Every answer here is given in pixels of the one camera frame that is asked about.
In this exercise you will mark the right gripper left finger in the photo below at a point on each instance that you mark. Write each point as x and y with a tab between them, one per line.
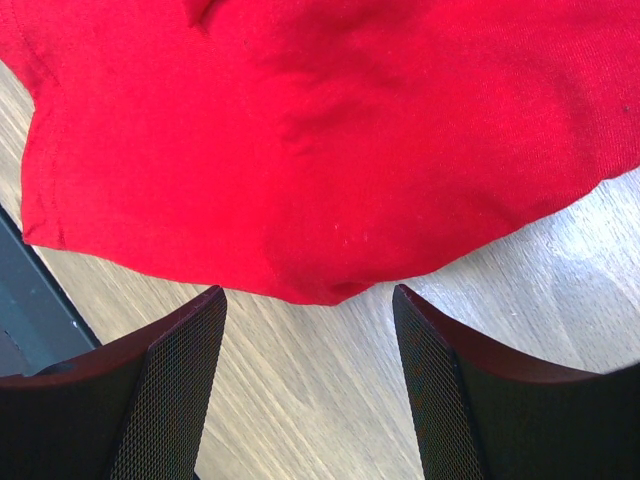
134	408

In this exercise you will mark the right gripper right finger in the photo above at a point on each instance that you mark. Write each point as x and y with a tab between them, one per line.
484	410

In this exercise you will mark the red t shirt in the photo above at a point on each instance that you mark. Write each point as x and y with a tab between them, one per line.
308	150

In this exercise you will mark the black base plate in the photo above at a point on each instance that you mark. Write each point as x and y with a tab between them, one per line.
40	326

